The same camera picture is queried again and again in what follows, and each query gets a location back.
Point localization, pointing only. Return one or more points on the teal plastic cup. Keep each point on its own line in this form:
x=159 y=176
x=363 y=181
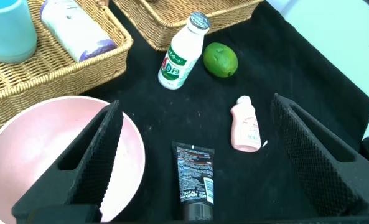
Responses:
x=7 y=34

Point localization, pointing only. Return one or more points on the white milk drink bottle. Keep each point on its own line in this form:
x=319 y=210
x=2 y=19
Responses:
x=181 y=56

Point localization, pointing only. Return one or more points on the black tablecloth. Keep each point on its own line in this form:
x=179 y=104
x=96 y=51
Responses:
x=159 y=109

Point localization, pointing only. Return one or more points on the black cosmetic tube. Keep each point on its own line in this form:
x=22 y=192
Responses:
x=195 y=174

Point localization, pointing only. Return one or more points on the small white scrap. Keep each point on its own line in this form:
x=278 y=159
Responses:
x=265 y=143

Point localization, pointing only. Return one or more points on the green lime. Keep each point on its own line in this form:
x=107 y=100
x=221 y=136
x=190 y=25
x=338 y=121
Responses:
x=220 y=60

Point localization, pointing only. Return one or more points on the white bottle with purple base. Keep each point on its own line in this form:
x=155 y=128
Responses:
x=75 y=28

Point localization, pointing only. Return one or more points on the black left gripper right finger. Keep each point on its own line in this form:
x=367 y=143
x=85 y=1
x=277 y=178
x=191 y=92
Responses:
x=321 y=168

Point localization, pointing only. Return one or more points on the pink lotion bottle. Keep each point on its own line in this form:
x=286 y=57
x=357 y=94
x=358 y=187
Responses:
x=244 y=130

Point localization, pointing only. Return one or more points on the pink bowl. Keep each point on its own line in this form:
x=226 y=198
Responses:
x=31 y=140

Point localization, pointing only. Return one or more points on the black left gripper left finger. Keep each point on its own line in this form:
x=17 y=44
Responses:
x=87 y=161

